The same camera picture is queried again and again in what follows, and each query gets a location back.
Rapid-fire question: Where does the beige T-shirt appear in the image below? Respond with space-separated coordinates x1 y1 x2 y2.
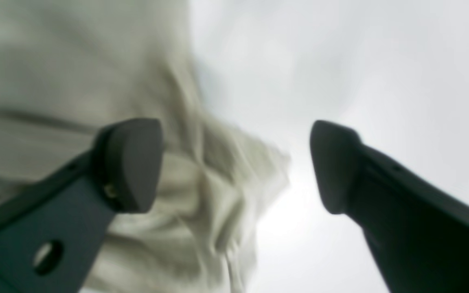
0 0 288 293

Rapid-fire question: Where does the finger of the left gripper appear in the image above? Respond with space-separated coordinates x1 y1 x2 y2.
0 118 163 293
310 120 469 293

